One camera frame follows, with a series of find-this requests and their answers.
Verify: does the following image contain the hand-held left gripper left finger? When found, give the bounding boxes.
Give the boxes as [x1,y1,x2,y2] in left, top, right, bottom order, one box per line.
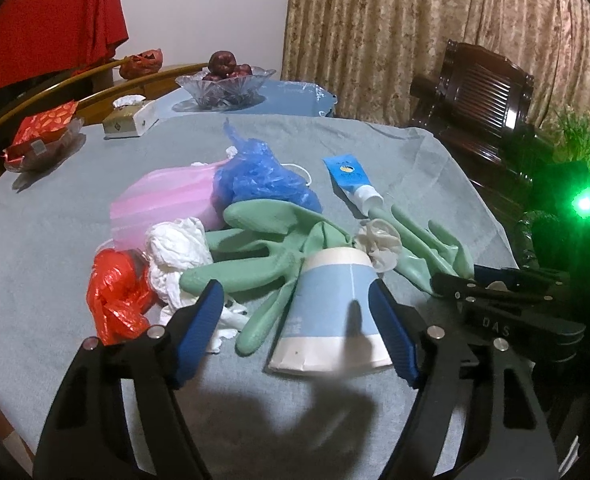
[34,279,226,480]

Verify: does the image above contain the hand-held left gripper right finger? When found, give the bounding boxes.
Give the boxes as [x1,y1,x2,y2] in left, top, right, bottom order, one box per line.
[368,282,560,480]

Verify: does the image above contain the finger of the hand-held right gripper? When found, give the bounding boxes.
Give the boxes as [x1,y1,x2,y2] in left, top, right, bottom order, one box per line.
[431,271,513,311]
[472,263,573,292]

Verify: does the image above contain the green rubber glove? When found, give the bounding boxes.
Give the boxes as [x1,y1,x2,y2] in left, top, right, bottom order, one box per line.
[367,204,476,297]
[180,200,363,358]

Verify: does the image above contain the blue and white paper cup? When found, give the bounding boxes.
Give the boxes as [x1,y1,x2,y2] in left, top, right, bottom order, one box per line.
[267,246,394,377]

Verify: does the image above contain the pink face mask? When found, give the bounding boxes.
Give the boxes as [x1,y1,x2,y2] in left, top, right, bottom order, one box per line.
[110,159,312,252]

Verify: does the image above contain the blue hand cream tube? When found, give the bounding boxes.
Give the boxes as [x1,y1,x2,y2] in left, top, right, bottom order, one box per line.
[323,155,386,218]

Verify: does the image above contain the blue plastic bag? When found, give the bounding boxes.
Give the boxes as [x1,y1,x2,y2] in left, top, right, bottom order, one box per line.
[214,117,323,216]

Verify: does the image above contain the crumpled white tissue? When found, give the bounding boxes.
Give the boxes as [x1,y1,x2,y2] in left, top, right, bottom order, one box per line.
[145,217,250,353]

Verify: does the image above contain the small crumpled white wrapper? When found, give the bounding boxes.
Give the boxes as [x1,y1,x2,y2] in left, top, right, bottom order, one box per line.
[353,221,404,273]

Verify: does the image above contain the crumpled red plastic bag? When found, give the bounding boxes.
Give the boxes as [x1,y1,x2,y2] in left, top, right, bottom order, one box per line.
[87,248,158,347]

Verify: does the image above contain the grey-blue tablecloth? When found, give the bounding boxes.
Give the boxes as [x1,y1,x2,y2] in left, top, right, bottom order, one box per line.
[0,115,518,480]

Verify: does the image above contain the green potted plant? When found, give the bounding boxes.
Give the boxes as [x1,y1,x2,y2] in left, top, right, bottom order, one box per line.
[550,107,590,171]

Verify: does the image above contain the dark wooden chair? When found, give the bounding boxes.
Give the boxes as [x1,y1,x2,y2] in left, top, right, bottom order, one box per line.
[409,39,558,241]

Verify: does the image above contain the tissue box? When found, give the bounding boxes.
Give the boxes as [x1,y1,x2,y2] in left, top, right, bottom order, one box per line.
[102,95,160,140]

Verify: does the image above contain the red packet in clear dish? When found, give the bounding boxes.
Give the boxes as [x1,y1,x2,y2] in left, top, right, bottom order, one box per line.
[2,117,86,173]

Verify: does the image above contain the glass fruit bowl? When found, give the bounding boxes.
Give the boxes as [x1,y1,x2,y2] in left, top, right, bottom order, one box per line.
[175,66,276,110]

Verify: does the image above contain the blue table mat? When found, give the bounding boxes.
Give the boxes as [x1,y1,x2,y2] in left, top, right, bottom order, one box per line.
[147,79,338,122]

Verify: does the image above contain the red snack packet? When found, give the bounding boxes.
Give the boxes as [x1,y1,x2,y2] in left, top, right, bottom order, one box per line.
[5,101,79,161]

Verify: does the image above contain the beige patterned curtain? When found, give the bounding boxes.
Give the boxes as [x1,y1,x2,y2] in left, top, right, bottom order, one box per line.
[281,0,590,128]

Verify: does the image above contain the large dark red apple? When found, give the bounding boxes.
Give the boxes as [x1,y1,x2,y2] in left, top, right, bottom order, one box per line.
[209,51,236,77]

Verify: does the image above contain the red cloth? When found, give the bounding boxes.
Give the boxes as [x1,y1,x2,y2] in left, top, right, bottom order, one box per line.
[0,0,130,101]

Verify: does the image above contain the curved wooden rail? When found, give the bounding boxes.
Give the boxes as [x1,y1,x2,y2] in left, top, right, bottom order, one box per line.
[0,57,210,201]

